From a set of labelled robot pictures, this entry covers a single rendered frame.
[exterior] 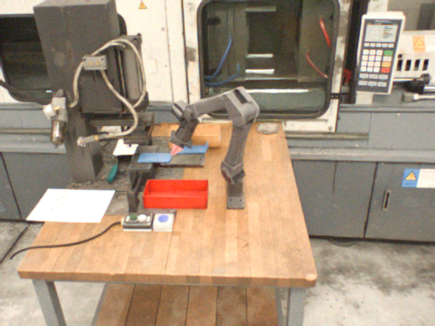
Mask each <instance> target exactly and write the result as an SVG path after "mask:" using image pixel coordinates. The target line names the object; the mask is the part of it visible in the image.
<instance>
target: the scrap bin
mask: <svg viewBox="0 0 435 326"><path fill-rule="evenodd" d="M142 199H143V205H144V208H151V209H207V201H208V179H148V180H147V182H146V185H145V188H144V192H143V195H142Z"/></svg>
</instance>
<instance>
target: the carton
mask: <svg viewBox="0 0 435 326"><path fill-rule="evenodd" d="M178 126H179V124H178V125H171V126H170V128H169V133H168V141H169V136H170V132H171V130H176V129H177V128H178ZM190 139H192V140H193V145H205V144H206V142H207V140H208V147H220V139H221V130H220V124H198V125H197V127H196V129H195V131H194V133H193V136H192V137H191V138H190ZM169 148H172V143H171V142H169Z"/></svg>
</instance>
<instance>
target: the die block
mask: <svg viewBox="0 0 435 326"><path fill-rule="evenodd" d="M155 168H158V167H153V166H152V169H151V171H139V172H143V177H144V178H143V181H142V183H141V185H142V186H145V185H146V182H147V180H148V179H155ZM134 173H135V171H128V175H129V180H130V185H131V181H132V179H133V177H134Z"/></svg>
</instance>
